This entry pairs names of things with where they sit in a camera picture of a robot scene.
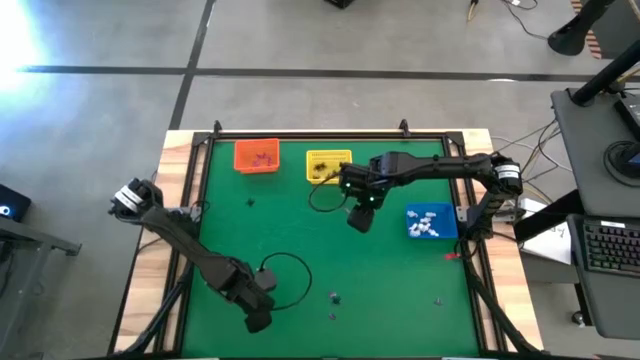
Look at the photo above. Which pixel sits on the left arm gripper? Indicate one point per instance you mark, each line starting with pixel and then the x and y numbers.
pixel 247 297

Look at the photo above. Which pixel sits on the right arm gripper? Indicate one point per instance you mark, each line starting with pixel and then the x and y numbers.
pixel 362 217

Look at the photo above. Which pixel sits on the yellow plastic basket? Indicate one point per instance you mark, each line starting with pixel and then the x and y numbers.
pixel 342 157

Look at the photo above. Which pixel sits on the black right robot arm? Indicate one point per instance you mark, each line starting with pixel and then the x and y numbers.
pixel 440 167

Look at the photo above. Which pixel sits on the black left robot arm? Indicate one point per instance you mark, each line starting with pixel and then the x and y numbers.
pixel 190 240

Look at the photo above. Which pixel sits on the green table mat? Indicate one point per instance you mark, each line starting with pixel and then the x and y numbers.
pixel 350 270

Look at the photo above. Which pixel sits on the blue plastic basket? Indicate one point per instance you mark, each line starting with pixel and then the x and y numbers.
pixel 447 220

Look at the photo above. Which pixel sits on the small red clip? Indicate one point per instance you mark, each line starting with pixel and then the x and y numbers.
pixel 452 256

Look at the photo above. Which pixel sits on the orange plastic basket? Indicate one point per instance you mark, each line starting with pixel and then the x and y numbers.
pixel 245 150

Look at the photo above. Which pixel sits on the black desk leg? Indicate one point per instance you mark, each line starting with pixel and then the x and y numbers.
pixel 547 215

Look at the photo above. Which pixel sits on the white paper sheet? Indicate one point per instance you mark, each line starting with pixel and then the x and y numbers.
pixel 550 245

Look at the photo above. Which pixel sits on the gray cart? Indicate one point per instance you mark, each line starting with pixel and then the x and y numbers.
pixel 40 240

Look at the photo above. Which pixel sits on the black floor object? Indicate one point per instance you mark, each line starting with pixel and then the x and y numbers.
pixel 340 3

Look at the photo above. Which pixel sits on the gray side desk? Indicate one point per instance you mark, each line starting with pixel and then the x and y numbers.
pixel 585 150

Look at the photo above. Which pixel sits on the wooden stick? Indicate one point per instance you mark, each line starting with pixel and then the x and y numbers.
pixel 472 10

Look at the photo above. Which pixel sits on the desk caster wheel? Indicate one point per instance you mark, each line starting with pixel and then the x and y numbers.
pixel 578 318

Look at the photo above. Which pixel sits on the black keyboard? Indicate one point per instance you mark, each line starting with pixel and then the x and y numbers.
pixel 610 300

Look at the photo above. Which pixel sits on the black round desk device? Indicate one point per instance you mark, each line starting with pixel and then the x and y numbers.
pixel 625 160

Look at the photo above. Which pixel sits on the black stand base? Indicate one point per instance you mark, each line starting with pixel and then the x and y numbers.
pixel 567 40

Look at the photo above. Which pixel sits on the orange striped mat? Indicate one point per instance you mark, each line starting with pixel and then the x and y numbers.
pixel 593 42

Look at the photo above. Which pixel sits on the dark gray panel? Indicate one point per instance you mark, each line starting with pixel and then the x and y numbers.
pixel 625 30

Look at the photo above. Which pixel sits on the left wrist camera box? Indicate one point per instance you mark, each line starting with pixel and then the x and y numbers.
pixel 266 280

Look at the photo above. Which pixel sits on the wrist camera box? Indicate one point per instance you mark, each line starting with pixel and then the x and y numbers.
pixel 355 176
pixel 266 280

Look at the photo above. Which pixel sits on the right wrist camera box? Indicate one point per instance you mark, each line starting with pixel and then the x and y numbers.
pixel 355 176

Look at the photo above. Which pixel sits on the black aluminium table frame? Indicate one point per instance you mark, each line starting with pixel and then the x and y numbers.
pixel 325 135

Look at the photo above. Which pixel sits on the black frame clamp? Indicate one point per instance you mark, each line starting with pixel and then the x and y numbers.
pixel 216 126
pixel 403 126

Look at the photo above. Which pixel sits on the black side bracket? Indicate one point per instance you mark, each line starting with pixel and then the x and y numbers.
pixel 512 215

